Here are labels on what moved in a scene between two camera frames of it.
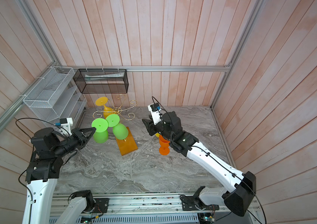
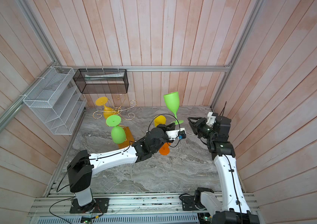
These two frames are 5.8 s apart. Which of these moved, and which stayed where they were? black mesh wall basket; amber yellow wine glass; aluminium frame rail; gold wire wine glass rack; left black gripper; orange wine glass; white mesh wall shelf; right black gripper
Moved: right black gripper; left black gripper
Stayed: white mesh wall shelf; gold wire wine glass rack; aluminium frame rail; orange wine glass; black mesh wall basket; amber yellow wine glass
